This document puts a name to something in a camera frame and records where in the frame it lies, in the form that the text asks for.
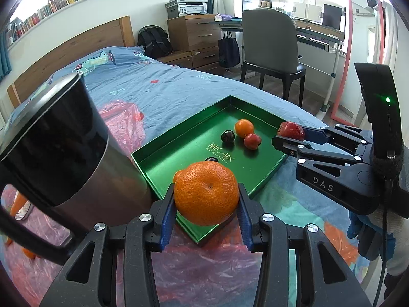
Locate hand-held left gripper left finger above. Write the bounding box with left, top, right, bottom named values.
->
left=38, top=182, right=179, bottom=307

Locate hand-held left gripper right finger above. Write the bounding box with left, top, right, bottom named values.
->
left=236, top=182, right=373, bottom=307

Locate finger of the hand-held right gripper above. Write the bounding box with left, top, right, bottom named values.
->
left=302, top=123, right=374, bottom=156
left=271, top=134, right=361, bottom=170

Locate red strawberry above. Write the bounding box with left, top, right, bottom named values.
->
left=277, top=121, right=305, bottom=142

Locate small red apple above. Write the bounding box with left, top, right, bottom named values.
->
left=244, top=133, right=263, bottom=150

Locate large mandarin orange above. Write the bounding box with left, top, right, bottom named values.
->
left=173, top=161, right=240, bottom=226

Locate green tray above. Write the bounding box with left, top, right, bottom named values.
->
left=132, top=95, right=290, bottom=247

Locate person's right forearm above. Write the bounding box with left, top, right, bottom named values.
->
left=367, top=198, right=409, bottom=276

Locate person's right hand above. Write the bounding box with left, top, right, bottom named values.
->
left=348, top=211, right=395, bottom=263

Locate small orange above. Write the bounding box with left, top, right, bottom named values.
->
left=234, top=119, right=255, bottom=138

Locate pink plastic sheet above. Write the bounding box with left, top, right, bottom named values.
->
left=0, top=101, right=266, bottom=307

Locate stainless steel cup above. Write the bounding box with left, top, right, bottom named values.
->
left=0, top=72, right=154, bottom=266

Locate pink framed mirror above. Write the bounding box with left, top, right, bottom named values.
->
left=331, top=0, right=389, bottom=123

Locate study desk with hutch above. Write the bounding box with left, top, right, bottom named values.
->
left=214, top=0, right=347, bottom=112

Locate grey chair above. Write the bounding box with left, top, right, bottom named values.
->
left=240, top=7, right=306, bottom=101

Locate dark tote bag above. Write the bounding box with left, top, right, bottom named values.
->
left=218, top=31, right=240, bottom=68

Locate low wooden nightstand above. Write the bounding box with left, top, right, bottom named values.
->
left=155, top=46, right=231, bottom=77

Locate dark monitor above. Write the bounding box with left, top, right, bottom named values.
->
left=322, top=4, right=343, bottom=30

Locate person's dark clothing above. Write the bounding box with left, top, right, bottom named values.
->
left=382, top=270, right=409, bottom=303

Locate bed with blue cover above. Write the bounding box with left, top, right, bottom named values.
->
left=0, top=46, right=384, bottom=307

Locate wooden dresser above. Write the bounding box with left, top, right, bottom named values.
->
left=167, top=14, right=224, bottom=52

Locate white plate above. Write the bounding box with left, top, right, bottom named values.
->
left=14, top=205, right=32, bottom=221

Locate carrot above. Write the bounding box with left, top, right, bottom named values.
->
left=9, top=193, right=29, bottom=216

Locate black backpack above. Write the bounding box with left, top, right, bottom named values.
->
left=137, top=26, right=173, bottom=59

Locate white printer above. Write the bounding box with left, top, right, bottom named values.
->
left=165, top=0, right=209, bottom=19

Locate wooden bed headboard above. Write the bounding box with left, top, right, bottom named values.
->
left=7, top=15, right=136, bottom=109

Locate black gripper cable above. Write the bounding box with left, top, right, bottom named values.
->
left=371, top=153, right=392, bottom=307

